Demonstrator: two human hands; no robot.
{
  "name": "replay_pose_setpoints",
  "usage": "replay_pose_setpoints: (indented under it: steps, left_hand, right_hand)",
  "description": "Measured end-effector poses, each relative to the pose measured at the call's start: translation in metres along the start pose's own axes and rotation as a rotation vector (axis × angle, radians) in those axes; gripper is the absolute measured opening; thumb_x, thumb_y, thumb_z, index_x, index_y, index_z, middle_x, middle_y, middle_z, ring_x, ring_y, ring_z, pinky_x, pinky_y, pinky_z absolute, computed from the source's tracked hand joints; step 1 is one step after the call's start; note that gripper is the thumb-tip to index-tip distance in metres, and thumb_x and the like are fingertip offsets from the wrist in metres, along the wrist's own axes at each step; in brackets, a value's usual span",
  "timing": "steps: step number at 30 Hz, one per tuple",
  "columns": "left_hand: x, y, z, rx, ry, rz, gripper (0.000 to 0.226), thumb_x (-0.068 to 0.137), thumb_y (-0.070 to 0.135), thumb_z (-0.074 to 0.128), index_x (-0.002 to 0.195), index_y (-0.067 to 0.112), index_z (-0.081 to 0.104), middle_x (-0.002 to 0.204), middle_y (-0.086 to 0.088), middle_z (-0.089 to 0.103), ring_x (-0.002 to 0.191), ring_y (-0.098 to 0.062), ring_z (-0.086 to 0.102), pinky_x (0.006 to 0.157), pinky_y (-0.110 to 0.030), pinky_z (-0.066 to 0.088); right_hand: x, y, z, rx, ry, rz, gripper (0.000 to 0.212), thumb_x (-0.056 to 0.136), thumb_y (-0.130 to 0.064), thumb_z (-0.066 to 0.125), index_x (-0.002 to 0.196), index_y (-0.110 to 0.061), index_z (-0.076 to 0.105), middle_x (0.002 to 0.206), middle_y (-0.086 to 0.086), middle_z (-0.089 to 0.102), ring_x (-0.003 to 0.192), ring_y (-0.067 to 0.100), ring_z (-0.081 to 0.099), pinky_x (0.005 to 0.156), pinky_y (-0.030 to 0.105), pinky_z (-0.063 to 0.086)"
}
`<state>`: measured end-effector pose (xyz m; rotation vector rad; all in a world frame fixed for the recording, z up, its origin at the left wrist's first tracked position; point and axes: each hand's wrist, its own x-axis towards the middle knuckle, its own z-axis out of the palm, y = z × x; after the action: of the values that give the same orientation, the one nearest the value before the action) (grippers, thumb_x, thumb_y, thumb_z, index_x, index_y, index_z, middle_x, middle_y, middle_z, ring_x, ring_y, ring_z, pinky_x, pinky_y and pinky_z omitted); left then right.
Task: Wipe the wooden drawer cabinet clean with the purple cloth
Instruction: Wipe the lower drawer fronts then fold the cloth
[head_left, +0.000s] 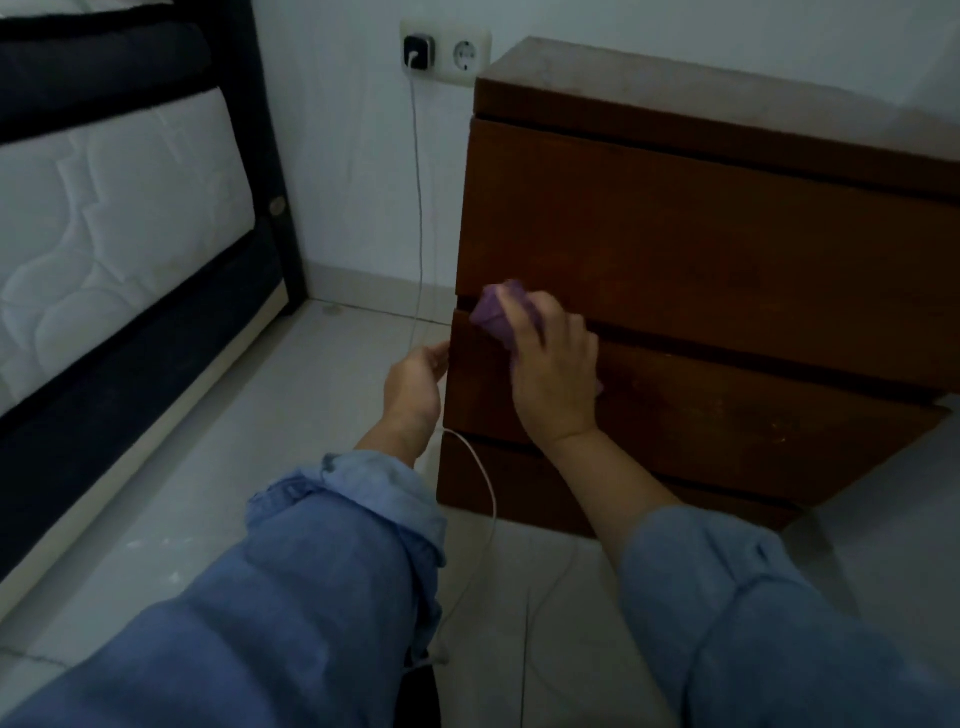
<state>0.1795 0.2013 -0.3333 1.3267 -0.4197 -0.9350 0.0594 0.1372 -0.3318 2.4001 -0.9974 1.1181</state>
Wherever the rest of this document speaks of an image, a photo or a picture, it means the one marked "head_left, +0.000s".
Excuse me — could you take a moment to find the black charger adapter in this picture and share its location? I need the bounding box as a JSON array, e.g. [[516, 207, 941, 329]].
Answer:
[[402, 33, 438, 73]]

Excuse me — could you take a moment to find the black bed frame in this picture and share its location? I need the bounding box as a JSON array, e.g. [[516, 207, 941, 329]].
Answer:
[[0, 0, 309, 588]]

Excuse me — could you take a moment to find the person's left forearm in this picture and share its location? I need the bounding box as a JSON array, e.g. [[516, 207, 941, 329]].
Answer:
[[0, 427, 450, 728]]

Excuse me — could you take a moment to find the white charger cable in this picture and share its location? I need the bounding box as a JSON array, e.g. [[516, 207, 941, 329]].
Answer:
[[408, 51, 499, 669]]

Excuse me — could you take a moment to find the brown wooden nightstand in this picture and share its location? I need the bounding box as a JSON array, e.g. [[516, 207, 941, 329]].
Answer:
[[436, 36, 960, 535]]

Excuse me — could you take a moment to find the person's right hand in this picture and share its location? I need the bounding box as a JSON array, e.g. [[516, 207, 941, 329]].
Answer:
[[498, 288, 603, 450]]

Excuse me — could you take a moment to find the person's left hand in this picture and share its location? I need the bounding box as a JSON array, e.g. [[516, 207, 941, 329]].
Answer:
[[381, 341, 453, 445]]

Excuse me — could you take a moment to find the white quilted mattress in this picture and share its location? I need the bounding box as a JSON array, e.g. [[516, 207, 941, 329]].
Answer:
[[0, 85, 258, 418]]

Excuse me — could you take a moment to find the person's right forearm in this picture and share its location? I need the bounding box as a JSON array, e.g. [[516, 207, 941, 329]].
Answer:
[[538, 427, 960, 728]]

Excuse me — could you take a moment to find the dark mattress layer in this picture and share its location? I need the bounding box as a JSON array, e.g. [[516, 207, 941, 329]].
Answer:
[[0, 21, 216, 121]]

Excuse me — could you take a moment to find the purple cleaning cloth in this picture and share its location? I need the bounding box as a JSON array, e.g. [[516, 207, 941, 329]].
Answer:
[[471, 279, 606, 396]]

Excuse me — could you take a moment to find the white double wall socket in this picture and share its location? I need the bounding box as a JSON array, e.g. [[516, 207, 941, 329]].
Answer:
[[399, 20, 493, 79]]

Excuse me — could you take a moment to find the brown wooden drawer front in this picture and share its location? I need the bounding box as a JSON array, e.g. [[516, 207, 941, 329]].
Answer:
[[436, 433, 798, 535], [455, 116, 960, 396], [442, 309, 951, 509]]

